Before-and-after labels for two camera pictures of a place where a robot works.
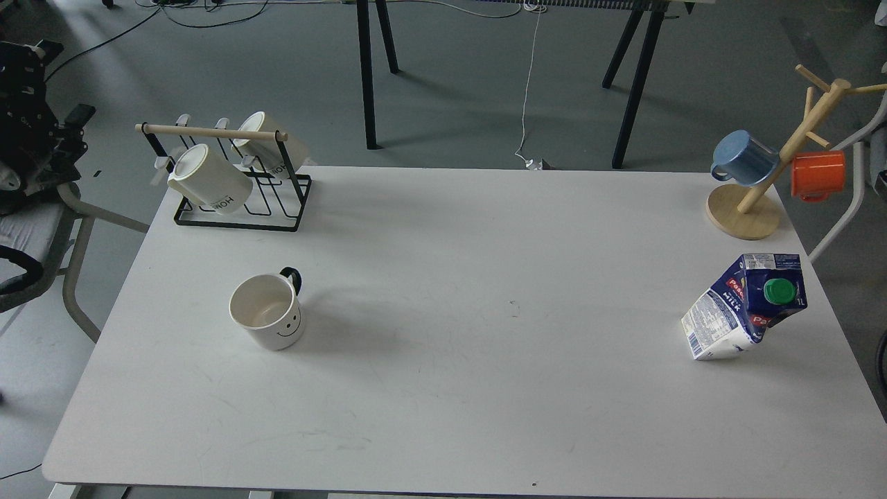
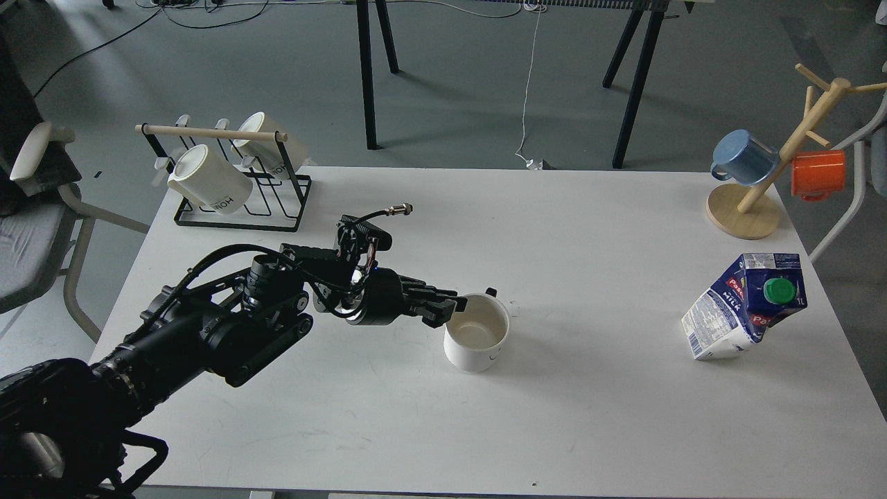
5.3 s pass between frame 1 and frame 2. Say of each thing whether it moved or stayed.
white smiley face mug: moved
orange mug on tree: stayed
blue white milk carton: stayed
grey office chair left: stayed
